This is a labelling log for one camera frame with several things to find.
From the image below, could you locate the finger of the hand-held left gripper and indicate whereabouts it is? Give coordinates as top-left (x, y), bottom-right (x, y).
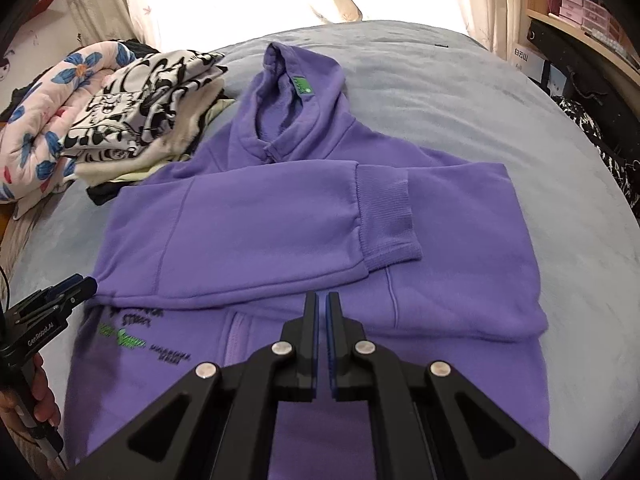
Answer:
top-left (47, 274), bottom-right (86, 293)
top-left (12, 277), bottom-right (99, 323)

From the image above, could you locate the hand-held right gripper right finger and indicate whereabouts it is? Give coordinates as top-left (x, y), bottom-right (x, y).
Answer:
top-left (325, 291), bottom-right (576, 480)

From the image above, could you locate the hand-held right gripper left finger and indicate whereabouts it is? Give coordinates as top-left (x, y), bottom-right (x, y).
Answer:
top-left (70, 291), bottom-right (320, 480)

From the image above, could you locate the purple zip hoodie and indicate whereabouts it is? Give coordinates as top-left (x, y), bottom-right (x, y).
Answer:
top-left (65, 42), bottom-right (551, 468)

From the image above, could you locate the person's left hand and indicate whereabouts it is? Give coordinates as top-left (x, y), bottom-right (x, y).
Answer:
top-left (0, 352), bottom-right (62, 441)

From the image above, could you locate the pink floral quilt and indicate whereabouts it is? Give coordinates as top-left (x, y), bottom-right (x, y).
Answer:
top-left (0, 42), bottom-right (131, 206)

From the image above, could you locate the cream folded garment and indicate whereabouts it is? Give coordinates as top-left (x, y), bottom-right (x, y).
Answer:
top-left (75, 80), bottom-right (236, 186)

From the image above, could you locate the black white printed folded garment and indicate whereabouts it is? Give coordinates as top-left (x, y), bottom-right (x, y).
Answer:
top-left (60, 49), bottom-right (226, 161)

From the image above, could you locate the dark cloth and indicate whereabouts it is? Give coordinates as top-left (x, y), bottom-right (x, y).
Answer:
top-left (117, 37), bottom-right (161, 58)

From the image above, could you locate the grey-blue bed blanket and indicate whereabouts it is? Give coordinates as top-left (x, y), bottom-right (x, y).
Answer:
top-left (10, 20), bottom-right (640, 480)

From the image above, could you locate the white cardboard box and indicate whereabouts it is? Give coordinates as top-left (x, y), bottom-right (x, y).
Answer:
top-left (510, 52), bottom-right (549, 86)

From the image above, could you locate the pink drawer organizer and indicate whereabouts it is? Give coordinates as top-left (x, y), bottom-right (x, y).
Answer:
top-left (555, 0), bottom-right (626, 43)

